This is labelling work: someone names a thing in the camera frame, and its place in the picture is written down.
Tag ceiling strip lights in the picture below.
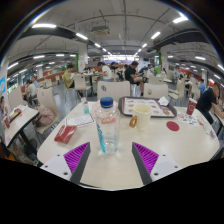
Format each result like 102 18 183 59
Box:
6 14 224 81

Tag printed paper tray liner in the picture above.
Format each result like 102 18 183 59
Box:
123 97 175 118

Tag ceiling air conditioner unit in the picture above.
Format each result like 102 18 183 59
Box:
90 25 111 37

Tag white neighbouring table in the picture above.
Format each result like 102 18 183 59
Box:
3 104 40 148

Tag dark brown food tray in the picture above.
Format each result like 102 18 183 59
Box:
118 96 178 119

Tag white printed card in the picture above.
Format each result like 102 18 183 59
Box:
65 113 96 128

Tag pink bag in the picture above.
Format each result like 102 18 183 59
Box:
33 105 56 128

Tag person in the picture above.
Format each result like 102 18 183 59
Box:
198 79 207 95
97 61 113 83
24 79 38 101
195 82 224 125
62 64 76 90
124 60 145 96

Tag red paper cup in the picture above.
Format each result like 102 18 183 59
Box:
186 97 198 116

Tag crumpled white napkin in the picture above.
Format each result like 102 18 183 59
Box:
157 96 170 107

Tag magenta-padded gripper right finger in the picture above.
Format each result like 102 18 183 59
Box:
131 141 183 186

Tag cream mug with brown handle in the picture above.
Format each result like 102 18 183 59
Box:
128 103 153 131

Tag flat round red coaster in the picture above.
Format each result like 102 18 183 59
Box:
166 120 181 132

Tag far beige chairs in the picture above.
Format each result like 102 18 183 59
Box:
146 71 201 108

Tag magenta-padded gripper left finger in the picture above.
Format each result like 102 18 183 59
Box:
41 141 92 186

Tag colourful printed leaflet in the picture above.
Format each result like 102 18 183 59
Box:
177 112 201 128

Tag flat red box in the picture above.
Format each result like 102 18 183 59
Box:
53 124 78 145

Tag clear blue-capped water bottle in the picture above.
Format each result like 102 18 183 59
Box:
94 96 121 156

